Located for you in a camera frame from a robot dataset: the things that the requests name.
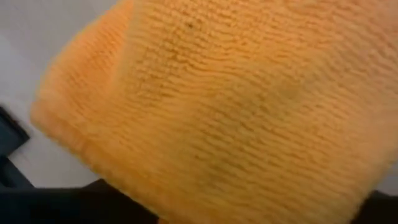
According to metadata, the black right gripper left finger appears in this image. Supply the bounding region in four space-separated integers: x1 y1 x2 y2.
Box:
0 179 161 224

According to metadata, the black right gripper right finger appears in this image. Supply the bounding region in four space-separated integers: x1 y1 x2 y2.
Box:
349 189 398 224

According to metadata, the orange microfiber towel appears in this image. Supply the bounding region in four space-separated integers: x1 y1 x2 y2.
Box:
29 0 398 224

